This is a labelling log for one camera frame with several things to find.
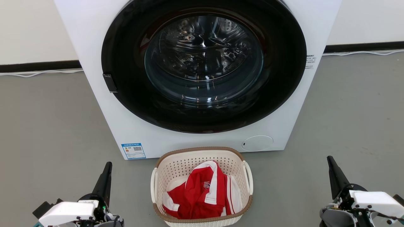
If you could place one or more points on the blue energy label sticker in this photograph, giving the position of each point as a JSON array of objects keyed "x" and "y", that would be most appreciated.
[{"x": 133, "y": 151}]

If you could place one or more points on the round white filter cover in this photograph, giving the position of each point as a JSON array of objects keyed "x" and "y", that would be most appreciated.
[{"x": 257, "y": 143}]

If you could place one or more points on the black baseboard strip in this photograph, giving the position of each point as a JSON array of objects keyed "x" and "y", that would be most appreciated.
[
  {"x": 38, "y": 66},
  {"x": 363, "y": 47}
]

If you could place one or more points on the white front-load washing machine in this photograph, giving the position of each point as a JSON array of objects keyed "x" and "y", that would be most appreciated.
[{"x": 91, "y": 56}]

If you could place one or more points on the round black glass washer door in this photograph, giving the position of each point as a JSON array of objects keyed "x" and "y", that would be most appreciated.
[{"x": 126, "y": 104}]

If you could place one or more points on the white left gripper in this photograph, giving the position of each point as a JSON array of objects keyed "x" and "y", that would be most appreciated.
[{"x": 66, "y": 212}]

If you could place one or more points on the red white sports jersey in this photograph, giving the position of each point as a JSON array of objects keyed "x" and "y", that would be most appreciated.
[{"x": 199, "y": 195}]

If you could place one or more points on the small printed text sticker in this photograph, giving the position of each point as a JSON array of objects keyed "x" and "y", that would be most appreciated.
[{"x": 309, "y": 61}]

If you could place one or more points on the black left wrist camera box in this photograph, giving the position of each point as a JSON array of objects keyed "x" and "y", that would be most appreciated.
[{"x": 47, "y": 206}]

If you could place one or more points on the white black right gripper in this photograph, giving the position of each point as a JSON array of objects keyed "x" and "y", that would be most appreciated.
[{"x": 372, "y": 201}]

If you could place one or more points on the cream perforated laundry basket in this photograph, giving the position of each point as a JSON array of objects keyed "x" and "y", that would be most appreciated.
[{"x": 176, "y": 170}]

